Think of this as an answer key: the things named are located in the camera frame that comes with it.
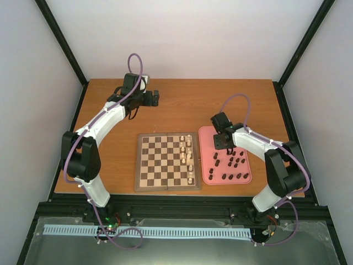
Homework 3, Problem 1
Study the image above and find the pink plastic tray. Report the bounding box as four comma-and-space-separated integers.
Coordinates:
199, 126, 252, 185

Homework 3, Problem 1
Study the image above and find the left black frame post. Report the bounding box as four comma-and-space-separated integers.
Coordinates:
35, 0, 89, 88

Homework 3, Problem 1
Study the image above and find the light blue cable duct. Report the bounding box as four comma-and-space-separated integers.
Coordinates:
42, 224, 251, 241

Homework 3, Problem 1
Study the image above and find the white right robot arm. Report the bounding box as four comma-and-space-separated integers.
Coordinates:
210, 98, 311, 215

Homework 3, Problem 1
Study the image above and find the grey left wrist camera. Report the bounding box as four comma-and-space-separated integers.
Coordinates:
140, 75, 150, 91

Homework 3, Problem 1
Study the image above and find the wooden chessboard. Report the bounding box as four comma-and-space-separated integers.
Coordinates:
135, 132, 201, 192

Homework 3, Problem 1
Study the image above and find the right black frame post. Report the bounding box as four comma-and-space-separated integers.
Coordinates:
277, 0, 336, 86

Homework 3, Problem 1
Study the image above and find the black aluminium frame rail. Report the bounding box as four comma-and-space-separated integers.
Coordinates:
35, 193, 331, 225

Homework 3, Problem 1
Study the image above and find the black frame post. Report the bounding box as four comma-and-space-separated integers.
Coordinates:
277, 0, 336, 86
35, 0, 89, 88

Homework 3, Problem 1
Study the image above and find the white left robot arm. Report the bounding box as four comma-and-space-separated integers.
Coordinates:
60, 73, 159, 222

